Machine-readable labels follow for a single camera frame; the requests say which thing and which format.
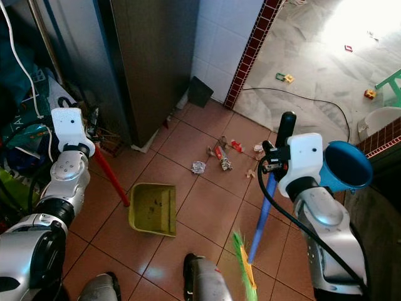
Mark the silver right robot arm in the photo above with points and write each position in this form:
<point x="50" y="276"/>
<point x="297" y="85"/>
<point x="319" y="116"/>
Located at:
<point x="326" y="216"/>

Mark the small white paper scrap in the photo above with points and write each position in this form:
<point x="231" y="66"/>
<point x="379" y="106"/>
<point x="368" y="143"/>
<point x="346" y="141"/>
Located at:
<point x="258" y="148"/>

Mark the tan paper scrap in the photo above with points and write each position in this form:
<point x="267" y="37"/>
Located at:
<point x="251" y="174"/>

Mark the small red wrapper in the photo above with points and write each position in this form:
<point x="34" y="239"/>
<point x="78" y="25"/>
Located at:
<point x="237" y="146"/>

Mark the crumpled silver wrapper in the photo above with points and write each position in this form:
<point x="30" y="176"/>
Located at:
<point x="226" y="163"/>

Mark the red snack wrapper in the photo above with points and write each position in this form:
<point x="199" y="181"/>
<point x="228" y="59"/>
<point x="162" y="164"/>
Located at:
<point x="218" y="152"/>

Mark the blue plastic bowl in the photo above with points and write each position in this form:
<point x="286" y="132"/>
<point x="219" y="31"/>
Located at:
<point x="348" y="166"/>

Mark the crumpled white paper ball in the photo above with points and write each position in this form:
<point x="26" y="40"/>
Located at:
<point x="198" y="167"/>

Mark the green and yellow toy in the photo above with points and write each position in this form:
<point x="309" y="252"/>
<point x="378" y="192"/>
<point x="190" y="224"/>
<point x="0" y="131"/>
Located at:
<point x="284" y="78"/>

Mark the dark grey flat board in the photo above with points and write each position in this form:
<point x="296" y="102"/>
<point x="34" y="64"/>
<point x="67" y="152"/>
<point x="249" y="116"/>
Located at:
<point x="200" y="92"/>

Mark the bright green bag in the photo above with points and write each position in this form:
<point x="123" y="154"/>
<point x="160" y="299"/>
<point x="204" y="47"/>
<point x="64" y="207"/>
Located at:
<point x="9" y="188"/>

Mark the white basin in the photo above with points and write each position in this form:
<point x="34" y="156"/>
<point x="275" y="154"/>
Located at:
<point x="382" y="119"/>

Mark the small orange item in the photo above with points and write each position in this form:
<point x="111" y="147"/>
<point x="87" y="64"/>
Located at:
<point x="369" y="95"/>

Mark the teal printed bag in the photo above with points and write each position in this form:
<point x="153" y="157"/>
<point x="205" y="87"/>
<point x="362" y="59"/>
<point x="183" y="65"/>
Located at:
<point x="28" y="135"/>

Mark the small red square item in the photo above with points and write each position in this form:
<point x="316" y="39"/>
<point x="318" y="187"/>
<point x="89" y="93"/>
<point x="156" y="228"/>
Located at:
<point x="348" y="48"/>

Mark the robot right leg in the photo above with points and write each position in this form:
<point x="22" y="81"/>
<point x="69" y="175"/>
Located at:
<point x="207" y="279"/>

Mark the robot leg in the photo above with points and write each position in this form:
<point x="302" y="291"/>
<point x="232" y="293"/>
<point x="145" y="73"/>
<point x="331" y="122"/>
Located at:
<point x="207" y="279"/>
<point x="100" y="288"/>

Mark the green plastic stool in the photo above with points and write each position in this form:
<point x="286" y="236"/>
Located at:
<point x="391" y="80"/>

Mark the grey metal cabinet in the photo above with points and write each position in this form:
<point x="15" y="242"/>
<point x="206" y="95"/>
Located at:
<point x="138" y="63"/>

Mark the metal pipe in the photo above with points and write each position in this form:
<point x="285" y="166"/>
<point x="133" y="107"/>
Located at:
<point x="47" y="44"/>

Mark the robot left leg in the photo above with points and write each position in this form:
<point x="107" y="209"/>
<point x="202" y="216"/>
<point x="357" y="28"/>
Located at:
<point x="100" y="288"/>

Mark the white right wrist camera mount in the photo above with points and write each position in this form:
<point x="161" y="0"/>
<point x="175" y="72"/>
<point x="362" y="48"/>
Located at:
<point x="304" y="160"/>

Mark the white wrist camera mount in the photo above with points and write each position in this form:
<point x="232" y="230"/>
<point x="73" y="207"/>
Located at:
<point x="70" y="128"/>
<point x="304" y="160"/>

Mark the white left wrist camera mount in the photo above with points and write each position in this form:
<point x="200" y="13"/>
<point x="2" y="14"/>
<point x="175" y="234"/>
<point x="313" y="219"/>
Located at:
<point x="70" y="128"/>

